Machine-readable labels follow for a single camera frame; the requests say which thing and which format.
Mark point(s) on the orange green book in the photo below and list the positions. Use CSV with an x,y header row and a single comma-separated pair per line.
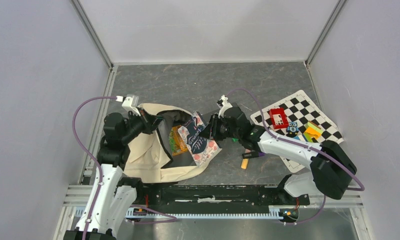
x,y
176,142

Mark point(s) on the blue owl figure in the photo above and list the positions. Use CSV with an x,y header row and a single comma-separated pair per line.
x,y
292,128

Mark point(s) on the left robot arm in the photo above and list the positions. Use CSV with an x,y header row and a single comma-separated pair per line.
x,y
113,193

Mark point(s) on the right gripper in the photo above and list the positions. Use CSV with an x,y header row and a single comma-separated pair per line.
x,y
211,130

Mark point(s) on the purple highlighter pen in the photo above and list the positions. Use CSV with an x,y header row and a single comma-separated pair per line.
x,y
252,154

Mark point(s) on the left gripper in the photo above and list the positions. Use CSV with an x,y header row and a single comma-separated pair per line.
x,y
149,122

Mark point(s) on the colourful toy block pile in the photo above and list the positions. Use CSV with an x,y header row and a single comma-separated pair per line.
x,y
310,132

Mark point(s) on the black gold book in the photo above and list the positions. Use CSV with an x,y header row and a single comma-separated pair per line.
x,y
206,115

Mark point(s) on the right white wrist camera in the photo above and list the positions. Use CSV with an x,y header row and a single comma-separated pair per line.
x,y
223,105

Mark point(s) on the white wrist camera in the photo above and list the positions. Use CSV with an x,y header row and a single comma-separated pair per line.
x,y
223,105
129,103

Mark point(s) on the orange highlighter pen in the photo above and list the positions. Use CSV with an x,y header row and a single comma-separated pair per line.
x,y
244,163

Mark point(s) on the beige canvas backpack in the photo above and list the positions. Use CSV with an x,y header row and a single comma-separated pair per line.
x,y
150,155

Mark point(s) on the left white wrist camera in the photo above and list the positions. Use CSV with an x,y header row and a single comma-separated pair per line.
x,y
129,103

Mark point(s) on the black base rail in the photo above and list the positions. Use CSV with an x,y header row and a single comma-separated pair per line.
x,y
217,201

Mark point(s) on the red toy block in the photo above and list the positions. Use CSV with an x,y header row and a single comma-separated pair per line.
x,y
278,118

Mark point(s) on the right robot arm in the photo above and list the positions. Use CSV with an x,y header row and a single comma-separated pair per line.
x,y
330,170

